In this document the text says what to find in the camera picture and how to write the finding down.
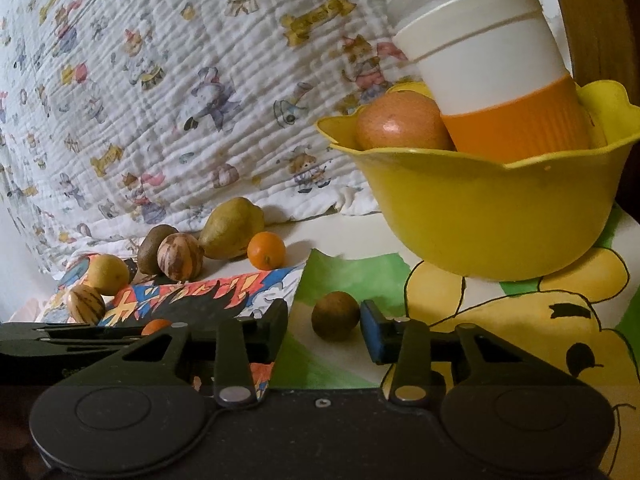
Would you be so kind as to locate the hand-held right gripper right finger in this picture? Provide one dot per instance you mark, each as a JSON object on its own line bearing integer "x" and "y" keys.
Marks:
{"x": 374, "y": 335}

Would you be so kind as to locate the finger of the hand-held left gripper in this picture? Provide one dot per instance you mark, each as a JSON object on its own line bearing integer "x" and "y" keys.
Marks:
{"x": 90, "y": 330}

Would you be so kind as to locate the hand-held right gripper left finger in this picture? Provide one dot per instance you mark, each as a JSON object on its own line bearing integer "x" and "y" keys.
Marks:
{"x": 272, "y": 330}

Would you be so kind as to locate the striped brown round fruit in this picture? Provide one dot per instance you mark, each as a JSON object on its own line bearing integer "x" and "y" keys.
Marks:
{"x": 85, "y": 304}
{"x": 180, "y": 257}

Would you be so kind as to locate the plain brown round fruit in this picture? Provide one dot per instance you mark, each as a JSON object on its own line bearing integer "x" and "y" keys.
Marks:
{"x": 335, "y": 316}

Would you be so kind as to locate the yellow lemon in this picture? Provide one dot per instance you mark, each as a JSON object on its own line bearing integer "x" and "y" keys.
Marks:
{"x": 107, "y": 275}

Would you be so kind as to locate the small orange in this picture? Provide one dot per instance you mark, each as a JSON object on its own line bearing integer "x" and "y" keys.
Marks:
{"x": 156, "y": 326}
{"x": 266, "y": 251}

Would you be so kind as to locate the brown kiwi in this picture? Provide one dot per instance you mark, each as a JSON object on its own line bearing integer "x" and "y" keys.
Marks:
{"x": 150, "y": 247}

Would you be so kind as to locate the yellow-green pear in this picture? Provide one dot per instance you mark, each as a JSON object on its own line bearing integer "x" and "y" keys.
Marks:
{"x": 232, "y": 230}

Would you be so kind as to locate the colourful comic poster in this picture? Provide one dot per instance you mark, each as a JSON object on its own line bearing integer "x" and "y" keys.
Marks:
{"x": 225, "y": 290}

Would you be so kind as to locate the yellow bear drawing mat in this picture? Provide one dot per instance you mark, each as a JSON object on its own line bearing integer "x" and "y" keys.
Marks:
{"x": 525, "y": 310}

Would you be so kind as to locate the yellow wavy-rim bowl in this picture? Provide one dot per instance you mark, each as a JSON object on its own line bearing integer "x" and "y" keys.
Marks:
{"x": 475, "y": 210}

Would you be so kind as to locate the red apple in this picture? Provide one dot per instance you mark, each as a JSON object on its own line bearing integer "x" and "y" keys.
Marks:
{"x": 400, "y": 120}

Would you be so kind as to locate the white and orange cup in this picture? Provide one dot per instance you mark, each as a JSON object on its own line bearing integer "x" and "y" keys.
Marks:
{"x": 490, "y": 60}

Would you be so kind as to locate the printed blanket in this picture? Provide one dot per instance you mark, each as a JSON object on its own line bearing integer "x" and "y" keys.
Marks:
{"x": 200, "y": 35}

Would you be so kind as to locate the curved wooden frame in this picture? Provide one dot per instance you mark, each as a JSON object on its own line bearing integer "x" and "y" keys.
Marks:
{"x": 600, "y": 25}

